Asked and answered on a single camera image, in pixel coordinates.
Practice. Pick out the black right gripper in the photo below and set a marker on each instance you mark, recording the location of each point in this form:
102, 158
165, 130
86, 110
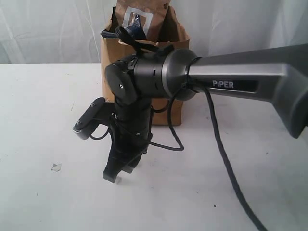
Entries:
130, 140

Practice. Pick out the long dark noodle package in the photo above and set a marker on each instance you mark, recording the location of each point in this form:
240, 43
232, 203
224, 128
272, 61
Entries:
134, 28

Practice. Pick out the brown kraft stand-up pouch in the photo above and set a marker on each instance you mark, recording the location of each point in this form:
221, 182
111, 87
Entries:
151, 13

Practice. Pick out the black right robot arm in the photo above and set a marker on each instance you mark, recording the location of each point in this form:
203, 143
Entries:
277, 75

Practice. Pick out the brown paper bag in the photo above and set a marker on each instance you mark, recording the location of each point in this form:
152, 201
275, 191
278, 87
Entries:
172, 32

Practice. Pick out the white backdrop curtain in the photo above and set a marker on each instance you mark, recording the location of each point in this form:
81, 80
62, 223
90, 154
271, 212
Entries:
68, 31

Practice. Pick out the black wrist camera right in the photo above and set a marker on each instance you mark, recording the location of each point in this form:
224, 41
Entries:
98, 113

